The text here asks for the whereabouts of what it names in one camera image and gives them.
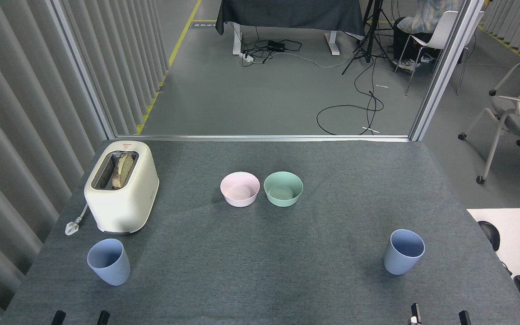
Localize dark table cloth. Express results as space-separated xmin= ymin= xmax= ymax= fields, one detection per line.
xmin=215 ymin=0 xmax=367 ymax=38

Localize white table leg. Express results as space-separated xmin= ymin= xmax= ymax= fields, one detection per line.
xmin=232 ymin=23 xmax=243 ymax=56
xmin=325 ymin=32 xmax=341 ymax=56

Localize pink bowl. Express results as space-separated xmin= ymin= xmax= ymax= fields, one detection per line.
xmin=220 ymin=172 xmax=260 ymax=208

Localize person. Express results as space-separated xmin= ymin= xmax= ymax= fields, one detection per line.
xmin=393 ymin=0 xmax=462 ymax=70

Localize white chair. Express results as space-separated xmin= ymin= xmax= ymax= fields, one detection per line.
xmin=395 ymin=10 xmax=485 ymax=96

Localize green bowl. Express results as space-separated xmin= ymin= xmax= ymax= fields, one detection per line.
xmin=264 ymin=171 xmax=304 ymax=208

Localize bread slice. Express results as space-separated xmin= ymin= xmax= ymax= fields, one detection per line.
xmin=111 ymin=152 xmax=135 ymax=189

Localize black floor cable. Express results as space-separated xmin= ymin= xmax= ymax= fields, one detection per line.
xmin=316 ymin=54 xmax=385 ymax=136

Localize blue plastic cup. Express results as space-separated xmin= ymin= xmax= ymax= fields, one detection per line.
xmin=383 ymin=229 xmax=426 ymax=275
xmin=87 ymin=239 xmax=131 ymax=286

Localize black computer mouse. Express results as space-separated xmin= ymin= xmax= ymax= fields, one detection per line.
xmin=478 ymin=220 xmax=501 ymax=252

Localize white toaster plug cable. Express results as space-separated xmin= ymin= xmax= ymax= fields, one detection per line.
xmin=65 ymin=203 xmax=90 ymax=236

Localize silver frame rail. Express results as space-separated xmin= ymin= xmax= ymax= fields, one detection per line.
xmin=115 ymin=134 xmax=412 ymax=143

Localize silver frame post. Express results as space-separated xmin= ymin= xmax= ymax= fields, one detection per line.
xmin=409 ymin=0 xmax=486 ymax=142

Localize cream toaster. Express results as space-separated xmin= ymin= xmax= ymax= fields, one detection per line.
xmin=84 ymin=140 xmax=159 ymax=234

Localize black tripod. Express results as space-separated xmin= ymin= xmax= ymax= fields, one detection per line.
xmin=341 ymin=0 xmax=397 ymax=75

